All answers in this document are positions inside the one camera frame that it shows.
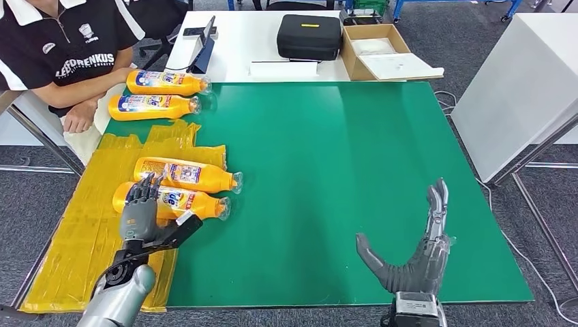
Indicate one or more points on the person's right hand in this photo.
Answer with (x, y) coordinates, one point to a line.
(125, 75)

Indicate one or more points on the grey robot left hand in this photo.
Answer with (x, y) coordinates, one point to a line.
(140, 221)

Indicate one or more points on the person's left hand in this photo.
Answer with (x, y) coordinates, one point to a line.
(80, 118)

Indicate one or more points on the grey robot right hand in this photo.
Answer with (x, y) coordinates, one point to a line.
(420, 271)

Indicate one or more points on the orange detergent bottle clear cap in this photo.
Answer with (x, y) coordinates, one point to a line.
(198, 205)
(135, 111)
(158, 84)
(212, 178)

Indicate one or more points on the person's right forearm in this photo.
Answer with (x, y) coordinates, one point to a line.
(77, 90)

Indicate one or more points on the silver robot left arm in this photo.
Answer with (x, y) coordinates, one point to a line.
(117, 298)

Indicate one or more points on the white table with metal legs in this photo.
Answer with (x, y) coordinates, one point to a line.
(45, 135)
(519, 92)

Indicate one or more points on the black office chair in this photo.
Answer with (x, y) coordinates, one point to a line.
(158, 18)

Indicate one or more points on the yellow plastic sheet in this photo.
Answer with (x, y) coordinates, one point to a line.
(81, 262)

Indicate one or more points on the person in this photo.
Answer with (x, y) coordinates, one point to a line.
(54, 45)

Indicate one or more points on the black phone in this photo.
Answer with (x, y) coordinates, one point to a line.
(192, 31)

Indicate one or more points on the tablet with blue cover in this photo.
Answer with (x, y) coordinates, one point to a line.
(204, 55)

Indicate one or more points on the white desk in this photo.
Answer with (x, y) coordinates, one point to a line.
(239, 45)

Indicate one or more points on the white paper sheet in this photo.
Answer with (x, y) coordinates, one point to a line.
(282, 70)

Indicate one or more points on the black zip case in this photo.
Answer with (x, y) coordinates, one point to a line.
(309, 43)

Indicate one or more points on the white flat sheet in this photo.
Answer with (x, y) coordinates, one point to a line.
(398, 67)

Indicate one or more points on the open cardboard box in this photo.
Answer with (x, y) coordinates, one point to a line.
(349, 57)

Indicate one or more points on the white padding bag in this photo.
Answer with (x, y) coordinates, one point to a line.
(373, 47)

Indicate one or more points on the black device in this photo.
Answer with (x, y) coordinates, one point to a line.
(360, 17)

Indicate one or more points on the green plastic crate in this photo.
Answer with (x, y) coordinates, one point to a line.
(371, 5)

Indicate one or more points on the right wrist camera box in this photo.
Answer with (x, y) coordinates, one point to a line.
(415, 309)

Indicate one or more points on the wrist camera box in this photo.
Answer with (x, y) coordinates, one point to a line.
(415, 309)
(180, 230)

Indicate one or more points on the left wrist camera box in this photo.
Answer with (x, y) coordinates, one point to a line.
(180, 230)

